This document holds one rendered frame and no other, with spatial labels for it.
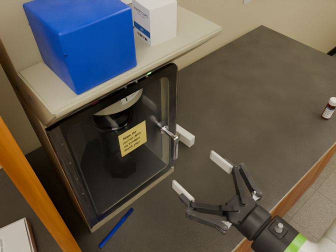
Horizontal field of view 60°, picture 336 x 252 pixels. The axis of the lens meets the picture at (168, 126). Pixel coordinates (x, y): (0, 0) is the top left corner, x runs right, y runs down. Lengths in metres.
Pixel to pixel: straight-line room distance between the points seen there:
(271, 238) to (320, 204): 1.59
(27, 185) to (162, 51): 0.29
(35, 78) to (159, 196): 0.61
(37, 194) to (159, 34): 0.32
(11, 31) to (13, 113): 0.63
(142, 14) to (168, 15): 0.04
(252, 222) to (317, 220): 1.51
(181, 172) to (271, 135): 0.38
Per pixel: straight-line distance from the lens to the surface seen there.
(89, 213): 0.80
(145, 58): 0.45
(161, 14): 0.46
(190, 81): 1.32
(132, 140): 0.70
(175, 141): 0.73
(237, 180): 0.74
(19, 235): 0.94
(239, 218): 0.69
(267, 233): 0.66
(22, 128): 1.11
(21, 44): 0.46
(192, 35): 0.51
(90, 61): 0.38
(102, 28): 0.37
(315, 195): 2.25
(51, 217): 0.58
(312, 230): 2.11
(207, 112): 1.18
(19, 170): 0.46
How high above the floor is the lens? 1.76
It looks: 47 degrees down
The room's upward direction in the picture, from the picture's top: straight up
